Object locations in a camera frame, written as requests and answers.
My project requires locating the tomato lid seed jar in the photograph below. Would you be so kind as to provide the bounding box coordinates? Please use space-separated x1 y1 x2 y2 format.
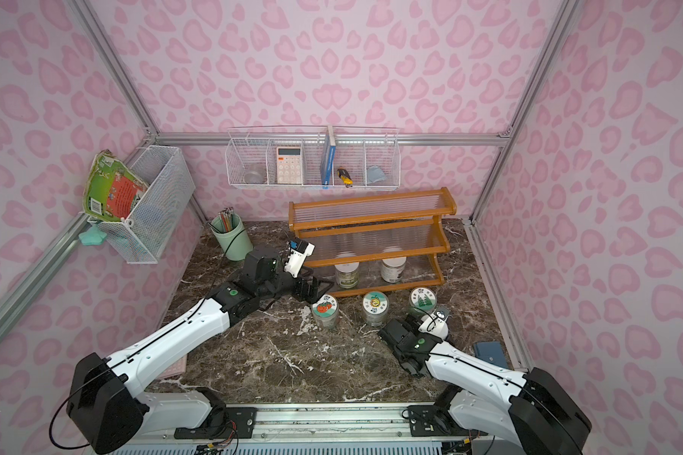
311 294 339 329

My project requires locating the green leaf lid seed jar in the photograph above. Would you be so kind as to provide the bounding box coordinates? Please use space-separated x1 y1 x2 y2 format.
408 287 437 317

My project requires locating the sunflower lid seed jar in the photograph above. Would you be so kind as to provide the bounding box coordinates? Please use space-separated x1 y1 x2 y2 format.
362 290 390 327

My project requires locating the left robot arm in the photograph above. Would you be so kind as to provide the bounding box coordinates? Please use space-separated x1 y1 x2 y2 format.
66 239 333 454

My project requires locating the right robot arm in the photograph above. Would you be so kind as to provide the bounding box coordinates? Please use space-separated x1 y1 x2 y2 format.
378 316 592 454

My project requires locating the green label white-lid jar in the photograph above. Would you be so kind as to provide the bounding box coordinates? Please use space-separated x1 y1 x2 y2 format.
334 262 360 289

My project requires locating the orange wooden three-tier shelf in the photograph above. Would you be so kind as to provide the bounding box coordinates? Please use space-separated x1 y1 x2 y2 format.
288 187 457 298

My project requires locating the mint green pencil cup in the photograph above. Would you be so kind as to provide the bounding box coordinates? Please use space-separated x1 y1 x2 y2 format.
210 213 253 262

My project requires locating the blue grey pad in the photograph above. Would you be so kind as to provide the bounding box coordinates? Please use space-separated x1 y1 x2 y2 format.
474 341 510 369

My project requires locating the coloured pencils bundle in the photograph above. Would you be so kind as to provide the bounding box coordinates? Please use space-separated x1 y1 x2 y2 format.
218 207 234 233

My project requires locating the yellow black tool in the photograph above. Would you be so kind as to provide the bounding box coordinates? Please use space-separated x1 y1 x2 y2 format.
337 168 354 188

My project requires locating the clear glass bowl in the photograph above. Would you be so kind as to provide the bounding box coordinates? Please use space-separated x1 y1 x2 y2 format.
242 164 268 185

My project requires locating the light blue cup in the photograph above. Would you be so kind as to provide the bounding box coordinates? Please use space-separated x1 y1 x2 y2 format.
366 165 387 186

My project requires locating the blue book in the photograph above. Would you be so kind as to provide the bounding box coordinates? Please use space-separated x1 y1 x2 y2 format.
320 125 337 189

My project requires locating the white pink calculator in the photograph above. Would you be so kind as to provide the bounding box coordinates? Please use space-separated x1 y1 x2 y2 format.
276 146 304 185

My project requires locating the white mesh side basket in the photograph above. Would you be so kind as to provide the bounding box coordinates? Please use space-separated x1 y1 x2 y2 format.
97 145 195 265

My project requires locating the green red snack bag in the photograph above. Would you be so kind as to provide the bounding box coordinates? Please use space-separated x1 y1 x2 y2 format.
83 150 149 222

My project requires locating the mint green star toy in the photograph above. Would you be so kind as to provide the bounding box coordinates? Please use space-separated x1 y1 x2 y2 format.
79 223 108 246

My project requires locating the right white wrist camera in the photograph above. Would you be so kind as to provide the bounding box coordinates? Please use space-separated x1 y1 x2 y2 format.
419 307 450 340

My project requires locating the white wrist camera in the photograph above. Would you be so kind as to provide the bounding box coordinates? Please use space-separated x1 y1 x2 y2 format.
284 239 315 278
419 307 450 340

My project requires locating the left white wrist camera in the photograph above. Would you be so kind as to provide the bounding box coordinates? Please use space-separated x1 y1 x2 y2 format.
284 239 315 278

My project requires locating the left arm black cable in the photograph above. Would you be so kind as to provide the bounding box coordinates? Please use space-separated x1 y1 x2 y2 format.
47 224 249 450

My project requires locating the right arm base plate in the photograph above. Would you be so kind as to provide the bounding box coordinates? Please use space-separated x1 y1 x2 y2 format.
401 405 463 437

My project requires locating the white wire wall basket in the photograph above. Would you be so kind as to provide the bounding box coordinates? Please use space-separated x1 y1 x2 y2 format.
225 125 401 190

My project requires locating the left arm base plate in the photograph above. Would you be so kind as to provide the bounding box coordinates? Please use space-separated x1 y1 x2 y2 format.
174 407 258 441

